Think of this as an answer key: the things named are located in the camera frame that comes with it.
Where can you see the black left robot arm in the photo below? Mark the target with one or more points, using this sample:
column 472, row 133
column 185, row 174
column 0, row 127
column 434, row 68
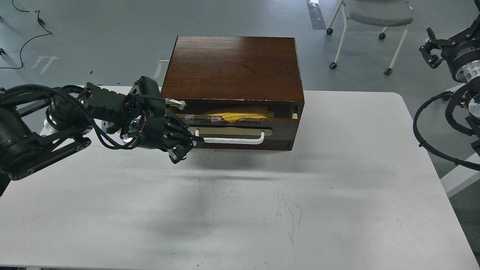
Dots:
column 43, row 125

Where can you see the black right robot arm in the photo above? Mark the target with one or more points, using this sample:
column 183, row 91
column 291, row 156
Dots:
column 466, row 97

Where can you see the dark wooden cabinet case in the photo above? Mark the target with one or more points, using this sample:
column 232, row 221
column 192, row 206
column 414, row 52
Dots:
column 217, row 72

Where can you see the wooden drawer with white handle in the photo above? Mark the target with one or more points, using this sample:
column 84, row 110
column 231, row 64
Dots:
column 276, row 133

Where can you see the grey office chair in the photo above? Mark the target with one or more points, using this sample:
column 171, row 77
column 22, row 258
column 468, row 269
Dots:
column 385, row 13

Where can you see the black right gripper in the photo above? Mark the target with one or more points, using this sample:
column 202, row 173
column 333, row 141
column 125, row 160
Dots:
column 464, row 51

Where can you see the yellow corn cob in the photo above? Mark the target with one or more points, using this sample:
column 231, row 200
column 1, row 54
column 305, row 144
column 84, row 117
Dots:
column 239, row 112

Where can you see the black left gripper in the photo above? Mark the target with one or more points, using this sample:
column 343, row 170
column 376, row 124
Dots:
column 164, row 132

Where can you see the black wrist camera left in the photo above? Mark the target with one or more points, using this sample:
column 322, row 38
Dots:
column 121, row 109

